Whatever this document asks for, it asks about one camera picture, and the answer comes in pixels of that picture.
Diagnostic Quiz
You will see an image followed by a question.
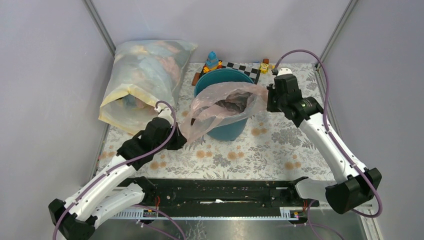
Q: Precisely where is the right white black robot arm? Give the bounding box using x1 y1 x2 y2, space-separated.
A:
266 73 382 214

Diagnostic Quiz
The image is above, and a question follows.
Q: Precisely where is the floral patterned table mat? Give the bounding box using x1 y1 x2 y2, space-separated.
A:
94 63 334 181

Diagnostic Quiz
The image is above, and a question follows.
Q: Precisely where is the black white checkerboard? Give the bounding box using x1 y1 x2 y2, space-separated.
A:
198 60 261 86

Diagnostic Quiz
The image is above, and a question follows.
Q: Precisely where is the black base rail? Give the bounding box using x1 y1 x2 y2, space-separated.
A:
119 176 314 218

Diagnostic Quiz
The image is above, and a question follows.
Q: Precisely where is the aluminium frame rail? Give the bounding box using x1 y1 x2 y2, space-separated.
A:
73 186 374 222

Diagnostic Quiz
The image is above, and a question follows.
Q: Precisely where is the reddish brown wooden block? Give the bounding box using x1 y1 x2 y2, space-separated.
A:
191 72 201 86

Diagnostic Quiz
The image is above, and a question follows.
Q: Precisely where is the colourful toy block train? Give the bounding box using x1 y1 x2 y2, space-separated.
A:
202 51 222 74

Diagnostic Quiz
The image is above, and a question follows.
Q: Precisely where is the large translucent plastic bag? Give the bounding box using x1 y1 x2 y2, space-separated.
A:
98 39 198 135

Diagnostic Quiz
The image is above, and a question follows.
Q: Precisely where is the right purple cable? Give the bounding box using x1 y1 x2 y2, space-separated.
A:
271 49 383 219

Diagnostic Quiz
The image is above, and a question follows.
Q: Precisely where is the pink trash bag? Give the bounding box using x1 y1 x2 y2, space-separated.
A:
179 82 268 143

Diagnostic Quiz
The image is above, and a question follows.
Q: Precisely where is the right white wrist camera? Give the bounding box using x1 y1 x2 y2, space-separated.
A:
271 67 293 77

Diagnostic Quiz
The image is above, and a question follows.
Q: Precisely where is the yellow toy figure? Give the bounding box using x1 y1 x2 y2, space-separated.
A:
259 58 269 74

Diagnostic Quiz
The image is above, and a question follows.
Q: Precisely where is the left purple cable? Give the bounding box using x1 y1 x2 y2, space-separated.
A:
52 100 178 240

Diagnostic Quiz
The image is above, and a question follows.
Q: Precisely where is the teal plastic trash bin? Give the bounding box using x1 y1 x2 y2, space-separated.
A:
194 68 255 141

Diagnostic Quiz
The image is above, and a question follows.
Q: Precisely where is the purple cable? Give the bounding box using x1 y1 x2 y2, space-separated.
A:
271 49 383 219
52 100 178 240

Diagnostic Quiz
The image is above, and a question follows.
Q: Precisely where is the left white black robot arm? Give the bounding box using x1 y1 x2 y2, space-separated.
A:
48 117 186 240

